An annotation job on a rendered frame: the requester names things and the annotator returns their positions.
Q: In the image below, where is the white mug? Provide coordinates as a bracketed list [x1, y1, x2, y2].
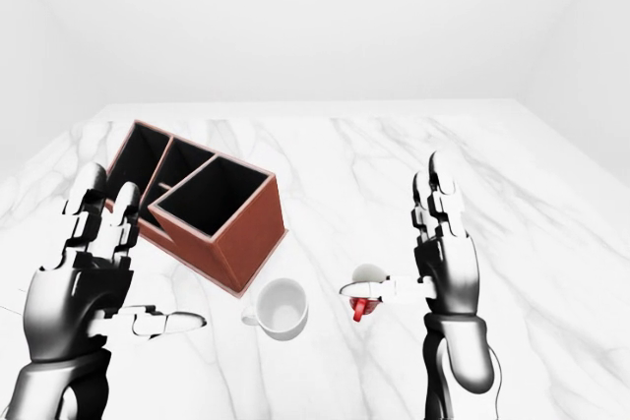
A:
[240, 277, 310, 341]

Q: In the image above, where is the red-brown desk caddy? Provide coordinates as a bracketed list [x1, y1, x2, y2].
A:
[104, 119, 288, 299]

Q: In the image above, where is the red mug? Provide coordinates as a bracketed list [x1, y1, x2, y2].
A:
[349, 263, 388, 322]

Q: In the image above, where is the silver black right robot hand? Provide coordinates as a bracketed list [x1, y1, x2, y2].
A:
[339, 150, 481, 319]

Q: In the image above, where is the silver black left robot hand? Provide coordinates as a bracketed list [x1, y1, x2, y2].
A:
[22, 161, 208, 363]

